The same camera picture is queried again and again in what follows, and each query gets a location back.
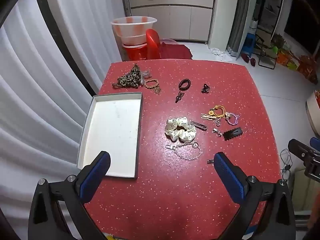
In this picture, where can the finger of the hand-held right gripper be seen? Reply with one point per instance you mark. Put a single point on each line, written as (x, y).
(315, 143)
(300, 150)

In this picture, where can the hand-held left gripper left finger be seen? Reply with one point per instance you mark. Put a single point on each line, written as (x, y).
(95, 177)

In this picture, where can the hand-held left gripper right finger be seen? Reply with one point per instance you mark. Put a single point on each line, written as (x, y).
(230, 177)

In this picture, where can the black snap hair clip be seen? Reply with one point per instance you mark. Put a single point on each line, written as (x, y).
(232, 133)

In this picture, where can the white cardboard box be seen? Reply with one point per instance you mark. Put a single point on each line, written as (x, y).
(112, 130)

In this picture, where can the grey paperclip hair clip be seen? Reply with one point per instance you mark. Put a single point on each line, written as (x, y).
(200, 125)

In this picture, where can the white polka dot scrunchie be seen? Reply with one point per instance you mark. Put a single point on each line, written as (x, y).
(175, 127)

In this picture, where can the small silver clip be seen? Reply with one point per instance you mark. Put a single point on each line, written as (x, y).
(209, 161)

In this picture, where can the round beige container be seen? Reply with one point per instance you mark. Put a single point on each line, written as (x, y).
(313, 115)

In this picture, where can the silver owl pendant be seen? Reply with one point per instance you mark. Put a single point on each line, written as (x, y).
(217, 123)

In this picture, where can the beige bunny hair clip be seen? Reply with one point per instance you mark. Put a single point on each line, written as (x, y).
(207, 117)

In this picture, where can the orange green colourful cloth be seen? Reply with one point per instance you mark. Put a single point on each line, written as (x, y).
(300, 65)

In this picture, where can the black claw clip purple heart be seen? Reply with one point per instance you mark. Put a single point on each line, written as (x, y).
(205, 88)

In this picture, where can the black bunny hair clip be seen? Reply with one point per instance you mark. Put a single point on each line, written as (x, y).
(178, 99)

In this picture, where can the red slipper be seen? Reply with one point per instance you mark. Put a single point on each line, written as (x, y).
(245, 57)
(252, 62)

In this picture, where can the black folding chair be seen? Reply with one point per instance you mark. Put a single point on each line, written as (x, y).
(262, 52)

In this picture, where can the leopard print scrunchie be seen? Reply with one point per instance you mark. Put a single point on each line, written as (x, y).
(130, 78)

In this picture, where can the clear hair claw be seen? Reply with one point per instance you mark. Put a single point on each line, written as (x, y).
(144, 76)

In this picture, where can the white curtain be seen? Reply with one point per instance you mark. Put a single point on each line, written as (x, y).
(37, 80)

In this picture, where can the blue plastic stool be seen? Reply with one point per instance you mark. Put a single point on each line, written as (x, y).
(248, 43)

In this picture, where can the white cloth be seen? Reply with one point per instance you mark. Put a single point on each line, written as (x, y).
(222, 55)

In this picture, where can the red bucket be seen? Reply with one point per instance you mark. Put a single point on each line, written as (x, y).
(135, 53)

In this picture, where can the grey curtain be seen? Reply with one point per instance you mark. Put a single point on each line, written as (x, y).
(240, 17)

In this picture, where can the red plastic stool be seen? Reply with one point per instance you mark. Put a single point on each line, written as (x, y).
(152, 42)

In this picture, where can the white orange plastic basin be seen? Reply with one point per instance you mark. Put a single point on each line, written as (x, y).
(125, 30)

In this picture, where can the white cabinet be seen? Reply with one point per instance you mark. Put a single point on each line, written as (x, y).
(175, 17)

